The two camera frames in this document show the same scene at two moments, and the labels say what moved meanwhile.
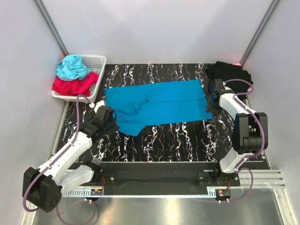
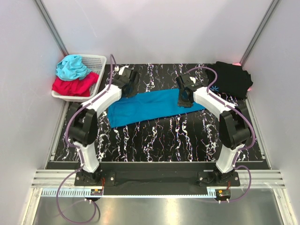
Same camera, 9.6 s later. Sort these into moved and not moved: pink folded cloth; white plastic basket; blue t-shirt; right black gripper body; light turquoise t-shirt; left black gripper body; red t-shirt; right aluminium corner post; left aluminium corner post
Moved: left black gripper body; right black gripper body; blue t-shirt
Not moved: white plastic basket; red t-shirt; right aluminium corner post; pink folded cloth; left aluminium corner post; light turquoise t-shirt
